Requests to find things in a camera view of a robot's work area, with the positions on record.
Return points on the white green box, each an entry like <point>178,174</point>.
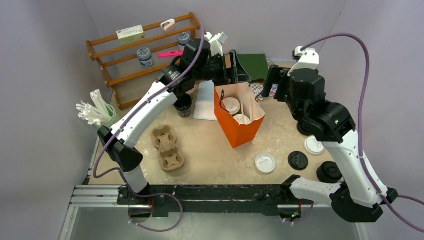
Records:
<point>131,35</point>

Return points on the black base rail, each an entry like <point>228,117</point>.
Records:
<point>161,200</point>

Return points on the pink marker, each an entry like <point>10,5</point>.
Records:
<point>170,54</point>

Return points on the orange paper bag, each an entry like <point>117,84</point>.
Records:
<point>237,134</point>

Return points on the blue white jar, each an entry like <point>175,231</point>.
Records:
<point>145,58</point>
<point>182,40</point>

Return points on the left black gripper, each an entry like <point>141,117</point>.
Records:
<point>238,74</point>

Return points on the black paper cup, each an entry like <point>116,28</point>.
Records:
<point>184,106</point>

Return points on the green straw holder cup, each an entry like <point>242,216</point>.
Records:
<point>114,117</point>

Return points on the blue white jar left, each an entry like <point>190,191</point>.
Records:
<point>145,58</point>

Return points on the blue white jar right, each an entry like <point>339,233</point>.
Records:
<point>182,40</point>

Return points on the pulp cup carrier tray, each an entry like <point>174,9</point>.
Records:
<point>170,157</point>

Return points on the green paper bag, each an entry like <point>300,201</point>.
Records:
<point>255,65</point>

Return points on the white pink clip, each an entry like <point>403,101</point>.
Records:
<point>168,25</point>

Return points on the wooden shelf rack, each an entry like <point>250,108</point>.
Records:
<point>120,63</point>

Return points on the white cup lid picked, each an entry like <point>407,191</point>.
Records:
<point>232,105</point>

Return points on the white cup lid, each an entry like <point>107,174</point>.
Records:
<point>313,146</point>
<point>265,163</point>
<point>237,118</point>

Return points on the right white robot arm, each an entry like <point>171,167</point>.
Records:
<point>359,198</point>

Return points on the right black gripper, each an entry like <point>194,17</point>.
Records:
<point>277,75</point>

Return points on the black cup lid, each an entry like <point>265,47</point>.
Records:
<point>298,160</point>
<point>302,130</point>

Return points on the black lid stack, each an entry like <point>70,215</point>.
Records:
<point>328,172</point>

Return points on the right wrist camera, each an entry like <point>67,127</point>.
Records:
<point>305,59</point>

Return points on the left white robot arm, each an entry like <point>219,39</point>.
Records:
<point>197,63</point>

